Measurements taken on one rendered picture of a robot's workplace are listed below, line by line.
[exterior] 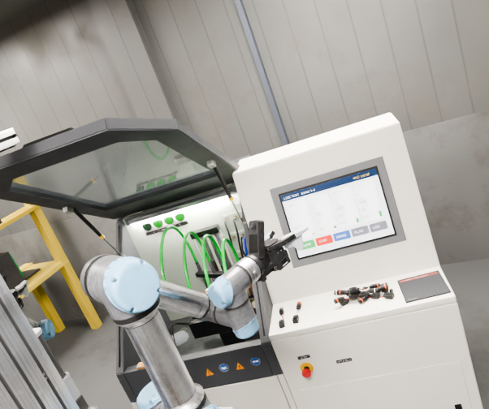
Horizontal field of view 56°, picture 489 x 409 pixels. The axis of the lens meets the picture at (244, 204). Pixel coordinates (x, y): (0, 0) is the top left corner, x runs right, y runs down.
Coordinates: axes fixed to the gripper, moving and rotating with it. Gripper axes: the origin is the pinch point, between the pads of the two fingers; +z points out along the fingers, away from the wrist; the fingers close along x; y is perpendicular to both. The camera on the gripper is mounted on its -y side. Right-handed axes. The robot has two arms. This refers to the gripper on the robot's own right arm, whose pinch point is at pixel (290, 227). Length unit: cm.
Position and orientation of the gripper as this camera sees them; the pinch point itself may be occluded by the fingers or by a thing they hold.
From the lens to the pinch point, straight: 145.5
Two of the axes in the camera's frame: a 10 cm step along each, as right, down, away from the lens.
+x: 6.3, -1.3, -7.7
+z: 6.5, -4.5, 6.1
